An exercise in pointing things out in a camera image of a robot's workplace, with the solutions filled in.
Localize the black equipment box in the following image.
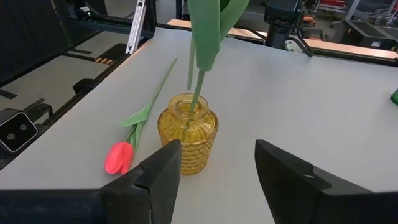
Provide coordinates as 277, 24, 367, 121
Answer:
340, 18, 398, 52

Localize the yellow textured glass vase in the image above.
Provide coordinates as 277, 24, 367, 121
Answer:
156, 92, 220, 176

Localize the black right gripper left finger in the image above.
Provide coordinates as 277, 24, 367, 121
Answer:
100, 139, 183, 224

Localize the grey table mat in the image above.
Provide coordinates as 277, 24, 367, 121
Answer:
0, 27, 398, 224

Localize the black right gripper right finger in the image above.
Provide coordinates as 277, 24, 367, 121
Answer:
254, 139, 373, 224

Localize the light wooden table board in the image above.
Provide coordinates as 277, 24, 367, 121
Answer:
165, 18, 398, 62

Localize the silver aluminium bar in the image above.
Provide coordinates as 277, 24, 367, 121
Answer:
124, 0, 147, 55

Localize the red artificial tulip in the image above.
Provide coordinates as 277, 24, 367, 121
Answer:
104, 57, 178, 176
185, 0, 251, 114

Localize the black table-level camera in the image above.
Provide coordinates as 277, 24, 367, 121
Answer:
0, 108, 39, 154

